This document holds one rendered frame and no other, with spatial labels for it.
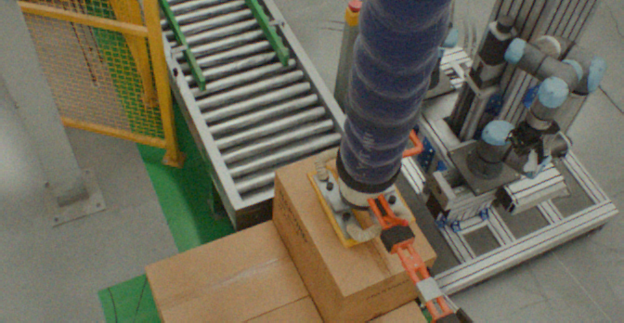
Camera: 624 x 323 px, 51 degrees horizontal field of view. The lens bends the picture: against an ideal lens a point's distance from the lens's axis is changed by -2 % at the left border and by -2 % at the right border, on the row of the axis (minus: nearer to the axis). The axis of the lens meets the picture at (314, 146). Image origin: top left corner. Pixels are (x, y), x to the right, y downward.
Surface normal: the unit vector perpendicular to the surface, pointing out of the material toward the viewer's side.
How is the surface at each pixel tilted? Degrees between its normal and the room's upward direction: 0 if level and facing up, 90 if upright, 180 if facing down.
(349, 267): 0
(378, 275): 0
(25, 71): 90
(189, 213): 0
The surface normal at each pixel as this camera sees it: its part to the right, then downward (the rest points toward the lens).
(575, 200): 0.07, -0.59
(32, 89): 0.43, 0.76
